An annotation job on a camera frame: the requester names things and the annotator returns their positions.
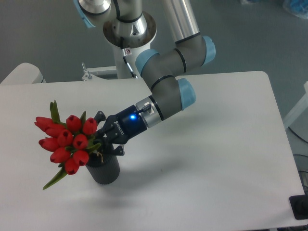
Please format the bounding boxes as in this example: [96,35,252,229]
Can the red tulip bouquet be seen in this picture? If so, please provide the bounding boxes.
[34,101,101,190]

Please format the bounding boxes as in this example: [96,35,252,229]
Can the white furniture at right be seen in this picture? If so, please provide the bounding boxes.
[282,82,308,130]

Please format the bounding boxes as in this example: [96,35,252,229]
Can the black cables at right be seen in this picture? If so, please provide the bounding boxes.
[287,125,308,195]

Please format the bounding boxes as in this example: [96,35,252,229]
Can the blue plastic bag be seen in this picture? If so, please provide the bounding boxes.
[283,0,308,19]

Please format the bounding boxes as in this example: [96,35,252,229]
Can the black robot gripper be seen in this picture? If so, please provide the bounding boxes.
[94,105,147,156]

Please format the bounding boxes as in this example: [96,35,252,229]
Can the black device at table edge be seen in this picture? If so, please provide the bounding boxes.
[289,195,308,220]

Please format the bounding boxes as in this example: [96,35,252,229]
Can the white rounded furniture at left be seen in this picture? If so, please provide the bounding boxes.
[0,63,46,85]

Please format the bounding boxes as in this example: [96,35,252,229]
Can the dark grey ribbed vase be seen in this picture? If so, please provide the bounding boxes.
[86,151,120,185]

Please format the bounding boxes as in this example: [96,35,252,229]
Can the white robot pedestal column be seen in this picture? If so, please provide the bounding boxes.
[103,12,157,75]

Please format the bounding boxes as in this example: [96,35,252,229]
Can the white metal base frame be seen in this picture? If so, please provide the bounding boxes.
[81,62,145,82]

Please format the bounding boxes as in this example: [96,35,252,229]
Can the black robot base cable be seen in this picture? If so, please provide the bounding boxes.
[119,36,139,79]

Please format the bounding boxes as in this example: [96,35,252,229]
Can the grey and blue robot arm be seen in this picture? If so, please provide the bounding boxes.
[74,0,216,155]

